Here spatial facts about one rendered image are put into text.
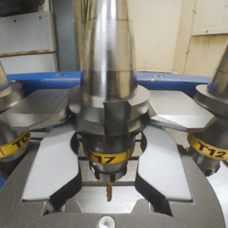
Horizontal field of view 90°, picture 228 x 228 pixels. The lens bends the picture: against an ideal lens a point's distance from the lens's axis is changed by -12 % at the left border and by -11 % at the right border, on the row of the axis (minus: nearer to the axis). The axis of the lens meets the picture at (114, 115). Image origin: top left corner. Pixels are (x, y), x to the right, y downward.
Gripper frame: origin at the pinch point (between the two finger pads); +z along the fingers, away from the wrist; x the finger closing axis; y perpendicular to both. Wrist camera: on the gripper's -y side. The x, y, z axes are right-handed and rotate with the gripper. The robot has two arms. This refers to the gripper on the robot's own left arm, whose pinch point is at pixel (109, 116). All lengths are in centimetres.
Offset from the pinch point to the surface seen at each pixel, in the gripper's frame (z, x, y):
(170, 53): 94, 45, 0
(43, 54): 55, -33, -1
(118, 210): 2.8, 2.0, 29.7
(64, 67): 59, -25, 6
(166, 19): 95, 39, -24
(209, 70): 50, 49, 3
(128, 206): 3.6, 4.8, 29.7
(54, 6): 60, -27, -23
